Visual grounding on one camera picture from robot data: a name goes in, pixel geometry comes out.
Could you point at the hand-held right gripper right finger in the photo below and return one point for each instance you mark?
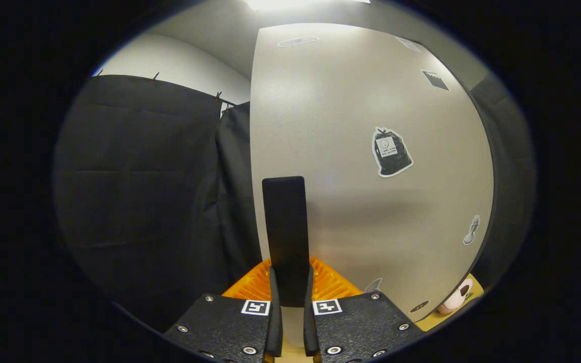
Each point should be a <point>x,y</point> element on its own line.
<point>309,322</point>

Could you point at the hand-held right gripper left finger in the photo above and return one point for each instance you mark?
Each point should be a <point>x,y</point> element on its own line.
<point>275,322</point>

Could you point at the white cabinet door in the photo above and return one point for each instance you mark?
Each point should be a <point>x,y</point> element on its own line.
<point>361,212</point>

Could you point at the black backdrop cloth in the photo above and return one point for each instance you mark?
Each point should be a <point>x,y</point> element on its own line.
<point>144,201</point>

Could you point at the ceiling light panel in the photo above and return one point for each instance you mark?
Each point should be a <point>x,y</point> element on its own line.
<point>305,4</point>

